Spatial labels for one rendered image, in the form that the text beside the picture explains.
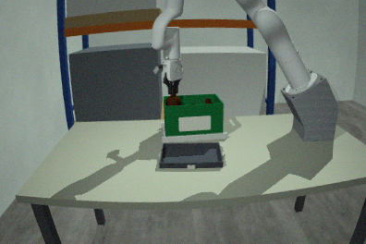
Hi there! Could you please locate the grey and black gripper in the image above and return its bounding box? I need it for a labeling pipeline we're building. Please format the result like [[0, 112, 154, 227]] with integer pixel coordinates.
[[163, 59, 183, 95]]

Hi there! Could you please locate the brown glass bottle with white label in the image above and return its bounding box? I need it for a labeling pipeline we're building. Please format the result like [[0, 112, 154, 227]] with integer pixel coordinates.
[[166, 89, 181, 106]]

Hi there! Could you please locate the green plastic crate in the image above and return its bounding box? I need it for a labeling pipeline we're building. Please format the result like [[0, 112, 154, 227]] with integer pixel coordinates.
[[164, 94, 224, 137]]

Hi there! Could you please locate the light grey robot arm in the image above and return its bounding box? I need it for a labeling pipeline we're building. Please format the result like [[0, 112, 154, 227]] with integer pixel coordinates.
[[151, 0, 318, 95]]

